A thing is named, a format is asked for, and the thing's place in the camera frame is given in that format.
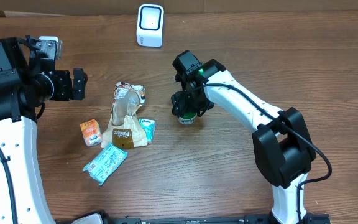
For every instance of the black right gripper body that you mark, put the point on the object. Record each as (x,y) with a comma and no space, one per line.
(191,102)

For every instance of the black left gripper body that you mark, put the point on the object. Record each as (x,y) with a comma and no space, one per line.
(72,84)

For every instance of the green lid jar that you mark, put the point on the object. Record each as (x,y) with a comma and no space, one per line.
(187,118)

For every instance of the orange Kleenex tissue pack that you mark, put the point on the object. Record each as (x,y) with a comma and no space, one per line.
(91,133)

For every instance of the teal Kleenex tissue pack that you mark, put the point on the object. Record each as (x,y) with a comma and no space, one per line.
(148,125)

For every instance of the beige Pantree bread bag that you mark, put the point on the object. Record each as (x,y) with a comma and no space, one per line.
(124,130)

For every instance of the teal wet wipes pack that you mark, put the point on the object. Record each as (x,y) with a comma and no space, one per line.
(105,163)

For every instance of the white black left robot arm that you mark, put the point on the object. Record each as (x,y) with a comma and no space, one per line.
(28,79)

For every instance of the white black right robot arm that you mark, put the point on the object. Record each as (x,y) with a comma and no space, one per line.
(281,141)

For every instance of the white barcode scanner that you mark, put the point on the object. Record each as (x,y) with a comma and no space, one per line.
(149,30)

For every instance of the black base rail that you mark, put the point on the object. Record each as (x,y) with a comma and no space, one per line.
(247,219)

